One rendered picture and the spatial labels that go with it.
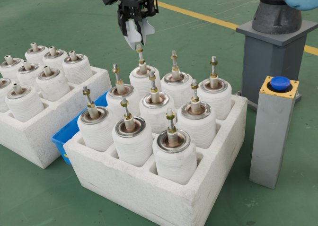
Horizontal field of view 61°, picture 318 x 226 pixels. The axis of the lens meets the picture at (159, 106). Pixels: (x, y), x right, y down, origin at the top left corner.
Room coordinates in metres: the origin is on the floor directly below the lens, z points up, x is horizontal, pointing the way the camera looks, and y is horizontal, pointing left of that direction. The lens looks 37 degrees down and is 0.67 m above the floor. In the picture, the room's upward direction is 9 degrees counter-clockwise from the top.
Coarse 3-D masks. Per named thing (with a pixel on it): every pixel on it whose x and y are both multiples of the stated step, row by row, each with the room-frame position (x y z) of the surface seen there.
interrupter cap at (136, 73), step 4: (136, 68) 0.79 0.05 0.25; (148, 68) 0.78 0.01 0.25; (152, 68) 0.77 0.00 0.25; (132, 72) 0.76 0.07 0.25; (136, 72) 0.76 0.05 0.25; (148, 72) 0.76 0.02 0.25; (136, 76) 0.74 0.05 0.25; (140, 76) 0.74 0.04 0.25; (144, 76) 0.73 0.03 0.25; (148, 76) 0.73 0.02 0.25
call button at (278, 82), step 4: (280, 76) 0.50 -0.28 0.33; (272, 80) 0.49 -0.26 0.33; (276, 80) 0.49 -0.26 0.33; (280, 80) 0.49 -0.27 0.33; (284, 80) 0.48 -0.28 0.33; (288, 80) 0.48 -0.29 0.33; (272, 84) 0.48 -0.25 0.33; (276, 84) 0.48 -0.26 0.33; (280, 84) 0.47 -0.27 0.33; (284, 84) 0.47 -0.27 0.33; (288, 84) 0.47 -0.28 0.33; (276, 88) 0.48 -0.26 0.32; (280, 88) 0.47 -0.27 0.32; (284, 88) 0.47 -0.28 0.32
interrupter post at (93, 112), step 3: (90, 108) 0.56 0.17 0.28; (93, 108) 0.56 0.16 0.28; (96, 108) 0.57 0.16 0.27; (90, 111) 0.56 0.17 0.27; (93, 111) 0.56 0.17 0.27; (96, 111) 0.57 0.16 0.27; (90, 114) 0.56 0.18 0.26; (93, 114) 0.56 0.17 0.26; (96, 114) 0.57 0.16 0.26; (93, 117) 0.56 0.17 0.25
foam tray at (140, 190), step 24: (240, 96) 0.65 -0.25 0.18; (216, 120) 0.56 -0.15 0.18; (240, 120) 0.59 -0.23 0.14; (72, 144) 0.55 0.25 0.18; (216, 144) 0.47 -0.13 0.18; (240, 144) 0.60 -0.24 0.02; (96, 168) 0.49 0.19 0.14; (120, 168) 0.44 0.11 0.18; (144, 168) 0.43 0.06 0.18; (216, 168) 0.44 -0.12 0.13; (96, 192) 0.52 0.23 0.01; (120, 192) 0.45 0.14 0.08; (144, 192) 0.40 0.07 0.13; (168, 192) 0.36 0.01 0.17; (192, 192) 0.34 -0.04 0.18; (216, 192) 0.44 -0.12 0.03; (144, 216) 0.41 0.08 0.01; (168, 216) 0.37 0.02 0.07; (192, 216) 0.33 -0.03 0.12
